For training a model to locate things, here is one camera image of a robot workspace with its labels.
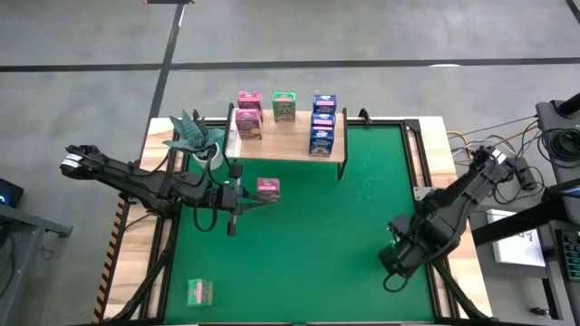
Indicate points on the green Apple Jacks cereal box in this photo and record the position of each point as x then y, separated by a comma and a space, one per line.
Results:
200, 292
284, 108

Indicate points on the backlit keyboard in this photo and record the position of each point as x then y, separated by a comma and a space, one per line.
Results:
572, 253

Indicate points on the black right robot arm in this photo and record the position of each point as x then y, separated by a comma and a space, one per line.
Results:
471, 185

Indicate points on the white board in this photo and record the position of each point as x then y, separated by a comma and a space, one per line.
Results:
516, 249

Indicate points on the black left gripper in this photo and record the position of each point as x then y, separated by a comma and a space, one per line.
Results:
234, 199

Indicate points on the pink Raisin Bran cereal box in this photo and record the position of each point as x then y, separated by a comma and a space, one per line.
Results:
268, 186
248, 124
249, 97

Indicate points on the black power strip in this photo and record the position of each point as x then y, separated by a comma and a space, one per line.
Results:
524, 176

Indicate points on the green plant in white pot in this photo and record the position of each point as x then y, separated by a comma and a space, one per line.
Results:
195, 133

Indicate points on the grey metal bracket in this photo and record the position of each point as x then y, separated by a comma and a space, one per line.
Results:
420, 192

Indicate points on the small black object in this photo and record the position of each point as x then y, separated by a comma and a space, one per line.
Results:
538, 312

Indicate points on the blue Frosted Flakes cereal box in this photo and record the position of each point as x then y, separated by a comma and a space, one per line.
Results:
323, 120
324, 103
321, 141

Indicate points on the black device with blue light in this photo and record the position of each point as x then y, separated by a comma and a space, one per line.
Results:
11, 192

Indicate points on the black metal rig frame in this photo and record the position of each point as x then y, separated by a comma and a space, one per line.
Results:
385, 123

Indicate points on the green table mat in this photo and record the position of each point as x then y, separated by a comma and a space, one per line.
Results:
294, 253

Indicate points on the grey desk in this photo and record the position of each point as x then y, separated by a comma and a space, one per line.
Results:
521, 290
27, 222

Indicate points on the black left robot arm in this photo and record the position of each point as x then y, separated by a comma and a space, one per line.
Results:
136, 183

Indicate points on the grey equipment tower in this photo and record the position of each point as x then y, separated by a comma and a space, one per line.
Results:
550, 117

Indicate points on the black orange striped edge strip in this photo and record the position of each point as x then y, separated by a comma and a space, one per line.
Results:
109, 262

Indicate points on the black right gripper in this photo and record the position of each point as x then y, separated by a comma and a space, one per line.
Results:
405, 249

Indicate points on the wooden shelf with black frame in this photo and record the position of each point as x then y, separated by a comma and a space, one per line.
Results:
290, 147

